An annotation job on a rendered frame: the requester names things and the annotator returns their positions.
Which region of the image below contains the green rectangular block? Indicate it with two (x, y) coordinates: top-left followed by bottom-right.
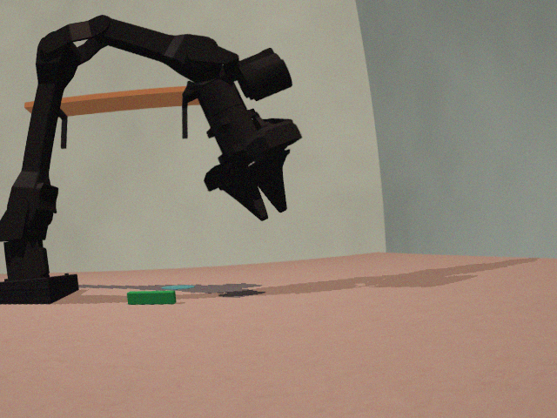
(127, 291), (176, 305)

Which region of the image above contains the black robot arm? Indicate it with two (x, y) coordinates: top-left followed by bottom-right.
(0, 15), (292, 282)

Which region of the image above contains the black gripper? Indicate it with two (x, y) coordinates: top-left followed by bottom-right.
(204, 104), (302, 221)

